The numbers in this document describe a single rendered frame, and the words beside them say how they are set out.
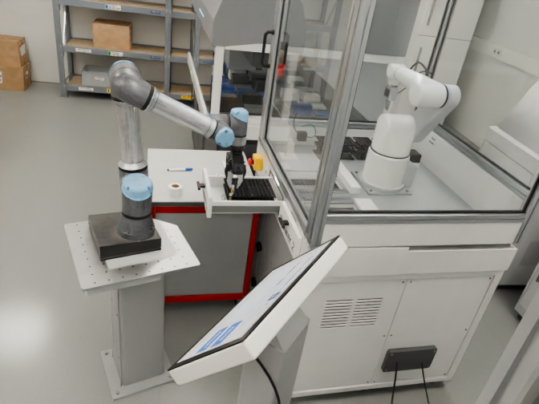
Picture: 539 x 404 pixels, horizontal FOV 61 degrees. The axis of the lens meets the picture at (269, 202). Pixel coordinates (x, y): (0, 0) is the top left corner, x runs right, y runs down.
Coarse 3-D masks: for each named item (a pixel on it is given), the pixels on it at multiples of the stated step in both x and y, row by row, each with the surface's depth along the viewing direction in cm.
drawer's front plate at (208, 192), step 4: (204, 168) 221; (204, 172) 217; (204, 176) 216; (208, 176) 215; (204, 180) 216; (208, 180) 211; (208, 184) 208; (204, 188) 215; (208, 188) 204; (208, 192) 201; (204, 196) 215; (208, 196) 200; (212, 196) 199; (204, 200) 215; (208, 200) 200; (212, 200) 199; (208, 204) 200; (208, 208) 201; (208, 212) 202; (208, 216) 203
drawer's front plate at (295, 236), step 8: (280, 208) 205; (288, 208) 198; (280, 216) 205; (288, 216) 193; (280, 224) 205; (296, 224) 188; (288, 232) 193; (296, 232) 183; (296, 240) 182; (296, 248) 183; (296, 256) 184
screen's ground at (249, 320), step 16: (304, 256) 140; (272, 272) 150; (288, 272) 132; (272, 304) 108; (224, 320) 127; (240, 320) 114; (256, 320) 103; (208, 336) 121; (240, 336) 99; (192, 352) 115
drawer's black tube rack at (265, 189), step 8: (224, 184) 222; (248, 184) 219; (256, 184) 220; (264, 184) 221; (240, 192) 212; (248, 192) 213; (256, 192) 213; (264, 192) 215; (272, 192) 216; (272, 200) 214
